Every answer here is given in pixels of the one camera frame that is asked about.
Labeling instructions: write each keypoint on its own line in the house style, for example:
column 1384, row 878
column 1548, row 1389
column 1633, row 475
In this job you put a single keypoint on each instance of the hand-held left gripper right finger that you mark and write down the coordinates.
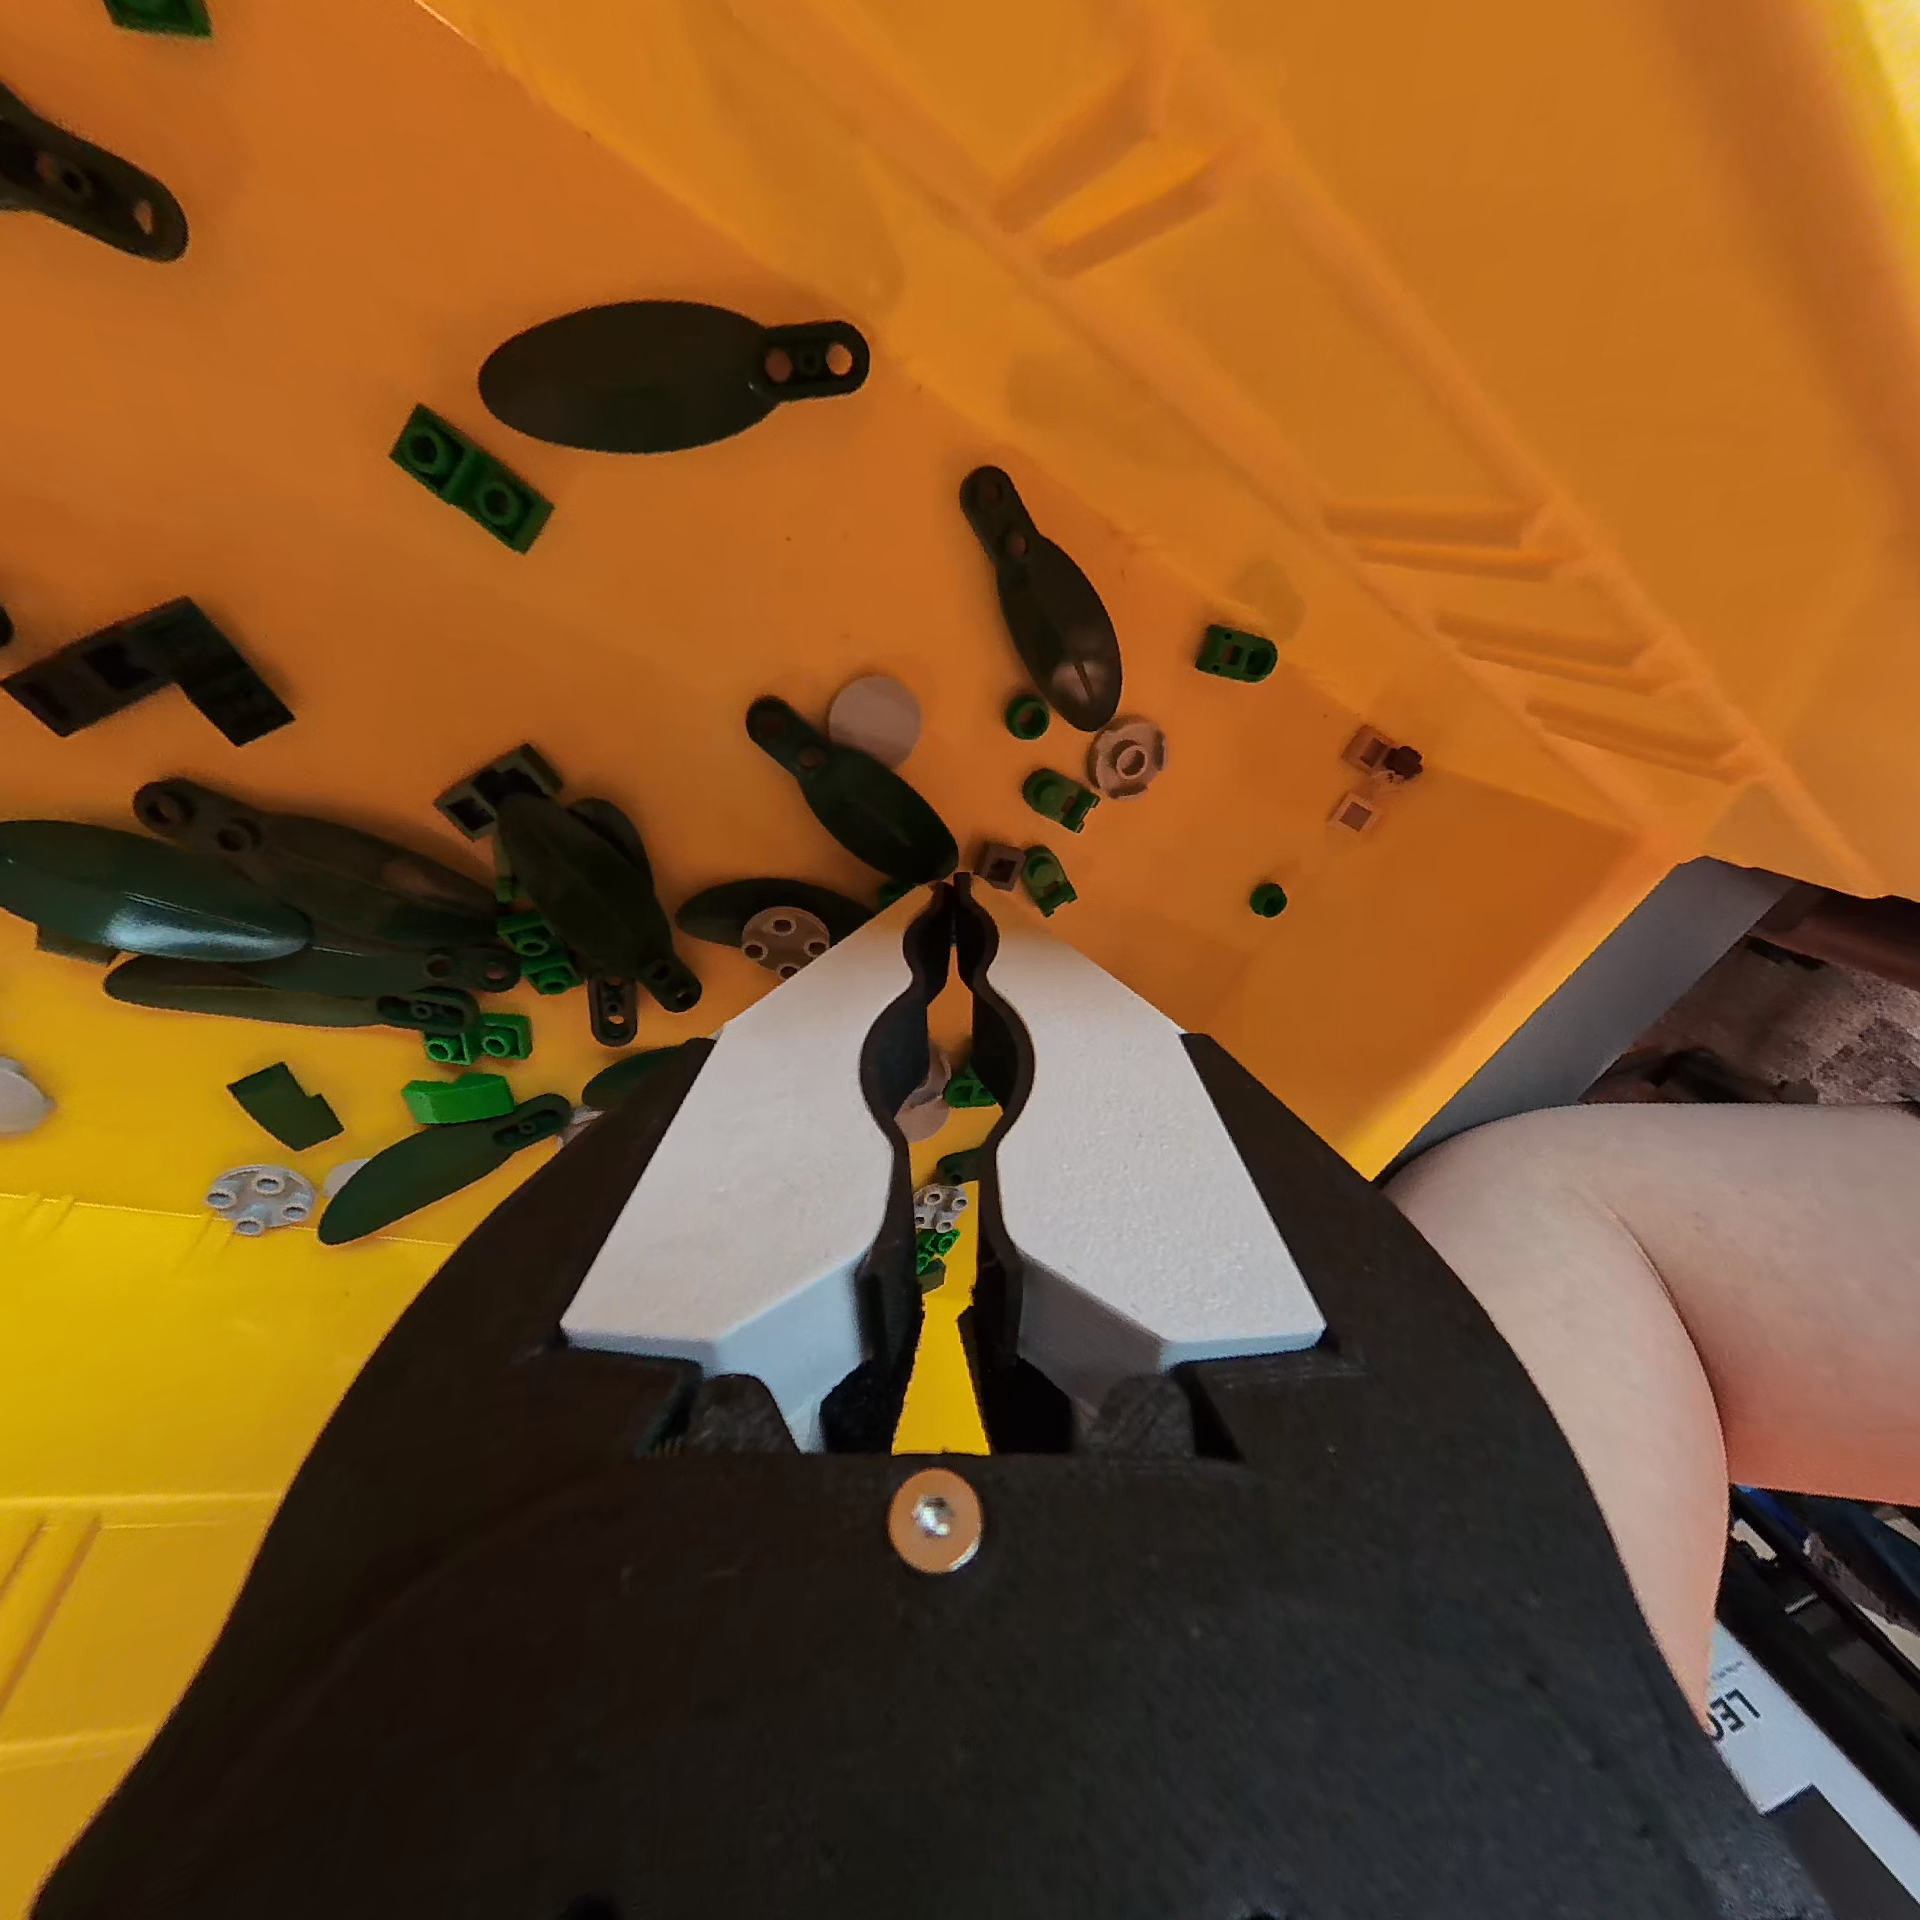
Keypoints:
column 1125, row 1171

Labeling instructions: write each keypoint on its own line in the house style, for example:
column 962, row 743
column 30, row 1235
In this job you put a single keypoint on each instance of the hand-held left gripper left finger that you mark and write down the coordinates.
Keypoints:
column 750, row 1171

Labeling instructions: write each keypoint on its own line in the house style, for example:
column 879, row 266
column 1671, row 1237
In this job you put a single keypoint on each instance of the yellow plastic bin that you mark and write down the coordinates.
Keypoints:
column 1349, row 301

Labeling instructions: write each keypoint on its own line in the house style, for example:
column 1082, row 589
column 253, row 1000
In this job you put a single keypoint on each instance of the grey round four-stud lego plate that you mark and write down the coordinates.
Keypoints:
column 260, row 1201
column 941, row 1206
column 782, row 941

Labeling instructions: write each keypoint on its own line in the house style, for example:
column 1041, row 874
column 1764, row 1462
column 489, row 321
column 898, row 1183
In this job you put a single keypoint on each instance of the green rounded lego plate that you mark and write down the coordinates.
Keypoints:
column 1060, row 799
column 1047, row 881

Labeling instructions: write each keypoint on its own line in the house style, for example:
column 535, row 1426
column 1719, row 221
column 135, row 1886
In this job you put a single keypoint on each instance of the green small lego plates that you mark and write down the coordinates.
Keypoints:
column 537, row 955
column 480, row 1038

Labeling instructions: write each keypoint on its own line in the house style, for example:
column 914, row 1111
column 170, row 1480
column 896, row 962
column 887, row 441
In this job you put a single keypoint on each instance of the bright green lego slope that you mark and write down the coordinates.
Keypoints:
column 458, row 1099

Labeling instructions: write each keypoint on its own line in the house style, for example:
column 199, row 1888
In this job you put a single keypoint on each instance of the small dark square lego piece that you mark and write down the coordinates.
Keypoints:
column 1000, row 865

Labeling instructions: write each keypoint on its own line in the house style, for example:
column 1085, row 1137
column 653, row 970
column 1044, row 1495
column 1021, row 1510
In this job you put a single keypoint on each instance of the small tan square lego piece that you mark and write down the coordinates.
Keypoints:
column 1354, row 813

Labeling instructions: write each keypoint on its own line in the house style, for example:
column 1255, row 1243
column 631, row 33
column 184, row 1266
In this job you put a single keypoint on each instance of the dark green lego slope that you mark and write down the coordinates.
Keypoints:
column 284, row 1106

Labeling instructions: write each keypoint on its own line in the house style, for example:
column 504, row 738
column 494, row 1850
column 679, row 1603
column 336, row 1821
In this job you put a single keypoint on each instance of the grey round lego tile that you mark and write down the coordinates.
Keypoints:
column 874, row 717

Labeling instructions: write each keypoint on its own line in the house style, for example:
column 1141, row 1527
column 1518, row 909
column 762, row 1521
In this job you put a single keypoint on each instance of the green lego clip plate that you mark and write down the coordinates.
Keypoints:
column 1232, row 655

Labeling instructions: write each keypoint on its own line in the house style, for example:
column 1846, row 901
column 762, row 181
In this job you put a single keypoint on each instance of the grey rounded lego piece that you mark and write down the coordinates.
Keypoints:
column 21, row 1097

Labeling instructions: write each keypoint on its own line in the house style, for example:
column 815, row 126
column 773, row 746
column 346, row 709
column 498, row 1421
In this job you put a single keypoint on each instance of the green two-stud lego plate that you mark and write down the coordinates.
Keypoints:
column 473, row 480

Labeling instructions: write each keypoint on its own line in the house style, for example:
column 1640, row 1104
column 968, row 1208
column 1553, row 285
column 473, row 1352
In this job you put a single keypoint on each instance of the large dark green lego leaf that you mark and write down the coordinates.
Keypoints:
column 629, row 375

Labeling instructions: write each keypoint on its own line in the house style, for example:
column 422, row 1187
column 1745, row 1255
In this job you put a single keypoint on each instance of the green lego piece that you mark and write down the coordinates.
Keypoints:
column 158, row 13

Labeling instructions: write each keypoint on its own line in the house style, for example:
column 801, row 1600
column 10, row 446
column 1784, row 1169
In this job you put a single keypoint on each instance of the grey round plate with hole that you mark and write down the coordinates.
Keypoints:
column 1114, row 769

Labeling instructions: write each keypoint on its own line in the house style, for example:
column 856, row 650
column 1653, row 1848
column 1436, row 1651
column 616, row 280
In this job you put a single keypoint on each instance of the tan and dark red piece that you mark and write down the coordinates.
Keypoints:
column 1382, row 753

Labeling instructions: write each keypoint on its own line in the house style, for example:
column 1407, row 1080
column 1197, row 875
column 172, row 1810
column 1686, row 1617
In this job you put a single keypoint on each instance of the pile of dark green leaves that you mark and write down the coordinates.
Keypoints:
column 301, row 901

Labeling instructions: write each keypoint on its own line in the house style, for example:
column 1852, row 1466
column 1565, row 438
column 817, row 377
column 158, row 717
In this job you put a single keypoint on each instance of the person's leg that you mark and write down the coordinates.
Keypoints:
column 1725, row 1290

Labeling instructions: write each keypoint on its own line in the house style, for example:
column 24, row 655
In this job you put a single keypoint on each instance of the white printed box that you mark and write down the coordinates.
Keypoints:
column 1800, row 1741

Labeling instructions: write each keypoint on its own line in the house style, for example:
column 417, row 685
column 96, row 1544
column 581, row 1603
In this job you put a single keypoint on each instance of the small dark green lego bracket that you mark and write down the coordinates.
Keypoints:
column 494, row 787

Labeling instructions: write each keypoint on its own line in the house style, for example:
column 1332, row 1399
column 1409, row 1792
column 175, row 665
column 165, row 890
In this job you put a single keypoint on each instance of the dark angled lego bracket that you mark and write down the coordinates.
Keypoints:
column 142, row 662

